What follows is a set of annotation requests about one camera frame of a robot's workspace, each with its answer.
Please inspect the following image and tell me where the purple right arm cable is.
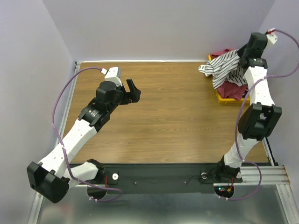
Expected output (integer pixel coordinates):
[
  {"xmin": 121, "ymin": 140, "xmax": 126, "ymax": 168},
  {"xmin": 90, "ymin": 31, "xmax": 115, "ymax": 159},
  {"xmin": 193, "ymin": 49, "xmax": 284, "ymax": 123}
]
[{"xmin": 217, "ymin": 28, "xmax": 299, "ymax": 201}]

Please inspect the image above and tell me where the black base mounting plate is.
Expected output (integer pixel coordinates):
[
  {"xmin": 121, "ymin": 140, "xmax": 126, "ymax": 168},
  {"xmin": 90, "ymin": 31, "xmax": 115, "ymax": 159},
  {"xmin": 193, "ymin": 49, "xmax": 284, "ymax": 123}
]
[{"xmin": 70, "ymin": 162, "xmax": 243, "ymax": 195}]

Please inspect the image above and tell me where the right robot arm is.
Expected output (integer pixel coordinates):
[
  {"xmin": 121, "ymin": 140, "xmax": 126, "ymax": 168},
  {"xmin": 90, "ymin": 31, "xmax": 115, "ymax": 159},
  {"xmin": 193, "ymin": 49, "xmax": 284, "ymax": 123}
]
[{"xmin": 215, "ymin": 29, "xmax": 282, "ymax": 182}]

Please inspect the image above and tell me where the black white striped tank top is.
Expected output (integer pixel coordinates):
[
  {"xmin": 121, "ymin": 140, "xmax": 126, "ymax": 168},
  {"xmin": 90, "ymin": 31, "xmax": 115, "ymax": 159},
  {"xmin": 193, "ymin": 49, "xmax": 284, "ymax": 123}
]
[{"xmin": 198, "ymin": 49, "xmax": 247, "ymax": 90}]

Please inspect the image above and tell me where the maroon red tank top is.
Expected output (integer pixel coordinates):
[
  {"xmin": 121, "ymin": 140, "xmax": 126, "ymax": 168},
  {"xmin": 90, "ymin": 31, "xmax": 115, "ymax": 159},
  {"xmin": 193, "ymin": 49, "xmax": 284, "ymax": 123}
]
[{"xmin": 216, "ymin": 53, "xmax": 248, "ymax": 100}]

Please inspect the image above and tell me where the yellow plastic bin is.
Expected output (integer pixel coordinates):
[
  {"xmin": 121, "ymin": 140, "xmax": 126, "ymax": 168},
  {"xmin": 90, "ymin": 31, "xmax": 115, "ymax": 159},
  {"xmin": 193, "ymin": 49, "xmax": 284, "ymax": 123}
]
[{"xmin": 208, "ymin": 54, "xmax": 250, "ymax": 105}]

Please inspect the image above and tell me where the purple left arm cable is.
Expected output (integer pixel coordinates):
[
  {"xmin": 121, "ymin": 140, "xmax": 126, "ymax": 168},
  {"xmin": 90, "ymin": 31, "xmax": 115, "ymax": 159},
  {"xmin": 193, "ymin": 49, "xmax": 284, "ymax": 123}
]
[{"xmin": 51, "ymin": 67, "xmax": 123, "ymax": 203}]

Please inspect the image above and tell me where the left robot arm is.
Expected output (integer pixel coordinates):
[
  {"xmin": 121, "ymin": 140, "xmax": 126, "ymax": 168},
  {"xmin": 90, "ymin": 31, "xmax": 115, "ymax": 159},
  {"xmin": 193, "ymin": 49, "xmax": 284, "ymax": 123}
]
[{"xmin": 27, "ymin": 79, "xmax": 141, "ymax": 203}]

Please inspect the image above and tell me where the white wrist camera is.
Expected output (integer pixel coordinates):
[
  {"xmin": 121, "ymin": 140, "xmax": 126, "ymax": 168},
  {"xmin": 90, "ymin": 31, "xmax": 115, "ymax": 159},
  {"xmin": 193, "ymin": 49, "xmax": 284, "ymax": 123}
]
[
  {"xmin": 104, "ymin": 67, "xmax": 122, "ymax": 87},
  {"xmin": 264, "ymin": 28, "xmax": 278, "ymax": 50}
]

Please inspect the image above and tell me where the left aluminium side rail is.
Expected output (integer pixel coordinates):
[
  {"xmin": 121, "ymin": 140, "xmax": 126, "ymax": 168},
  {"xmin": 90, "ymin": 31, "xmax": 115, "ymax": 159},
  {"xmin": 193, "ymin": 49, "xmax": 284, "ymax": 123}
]
[{"xmin": 51, "ymin": 62, "xmax": 81, "ymax": 147}]

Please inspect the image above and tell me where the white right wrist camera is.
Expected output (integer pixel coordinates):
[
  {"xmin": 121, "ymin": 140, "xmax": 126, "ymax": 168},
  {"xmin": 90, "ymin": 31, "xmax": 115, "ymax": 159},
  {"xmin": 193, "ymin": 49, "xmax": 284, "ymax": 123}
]
[{"xmin": 264, "ymin": 28, "xmax": 278, "ymax": 50}]

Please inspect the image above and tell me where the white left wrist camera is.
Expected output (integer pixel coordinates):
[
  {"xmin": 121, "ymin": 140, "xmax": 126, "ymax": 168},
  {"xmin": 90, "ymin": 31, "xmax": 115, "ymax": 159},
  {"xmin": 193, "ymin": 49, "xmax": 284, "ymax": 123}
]
[{"xmin": 104, "ymin": 67, "xmax": 122, "ymax": 87}]

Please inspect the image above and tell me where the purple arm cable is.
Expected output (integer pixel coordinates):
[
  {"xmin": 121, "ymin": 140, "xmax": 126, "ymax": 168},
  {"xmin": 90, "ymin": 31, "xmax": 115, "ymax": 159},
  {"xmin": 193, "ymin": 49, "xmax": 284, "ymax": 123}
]
[
  {"xmin": 51, "ymin": 67, "xmax": 123, "ymax": 203},
  {"xmin": 217, "ymin": 28, "xmax": 299, "ymax": 201}
]

